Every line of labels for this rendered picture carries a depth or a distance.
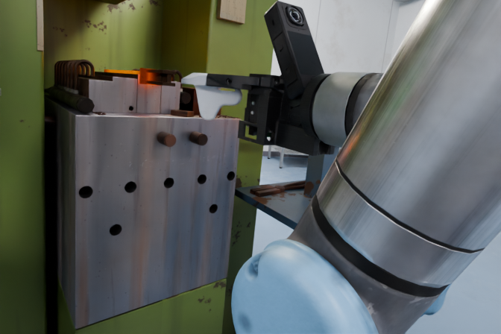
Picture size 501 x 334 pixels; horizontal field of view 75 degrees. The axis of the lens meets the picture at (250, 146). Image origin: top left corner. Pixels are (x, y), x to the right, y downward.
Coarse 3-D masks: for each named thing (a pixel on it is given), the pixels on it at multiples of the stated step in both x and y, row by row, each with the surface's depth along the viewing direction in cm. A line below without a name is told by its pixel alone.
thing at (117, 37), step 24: (48, 0) 97; (72, 0) 101; (144, 0) 114; (48, 24) 98; (72, 24) 102; (96, 24) 106; (120, 24) 111; (144, 24) 116; (48, 48) 100; (72, 48) 104; (96, 48) 108; (120, 48) 112; (144, 48) 117; (48, 72) 101
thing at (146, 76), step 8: (120, 72) 84; (128, 72) 79; (136, 72) 75; (144, 72) 70; (152, 72) 68; (160, 72) 64; (168, 72) 64; (144, 80) 70; (152, 80) 70; (160, 80) 66; (168, 80) 64
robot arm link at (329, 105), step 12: (336, 72) 32; (348, 72) 31; (360, 72) 30; (372, 72) 30; (324, 84) 31; (336, 84) 30; (348, 84) 29; (324, 96) 30; (336, 96) 29; (348, 96) 28; (312, 108) 31; (324, 108) 30; (336, 108) 29; (312, 120) 31; (324, 120) 30; (336, 120) 29; (324, 132) 31; (336, 132) 30; (336, 144) 31
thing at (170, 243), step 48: (48, 96) 95; (48, 144) 89; (96, 144) 62; (144, 144) 68; (192, 144) 75; (48, 192) 92; (96, 192) 64; (144, 192) 70; (192, 192) 78; (48, 240) 96; (96, 240) 66; (144, 240) 73; (192, 240) 81; (96, 288) 68; (144, 288) 75; (192, 288) 84
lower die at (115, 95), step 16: (80, 80) 71; (96, 80) 66; (112, 80) 68; (128, 80) 70; (96, 96) 66; (112, 96) 68; (128, 96) 70; (144, 96) 72; (160, 96) 75; (176, 96) 77; (112, 112) 69; (128, 112) 71; (144, 112) 73; (160, 112) 75
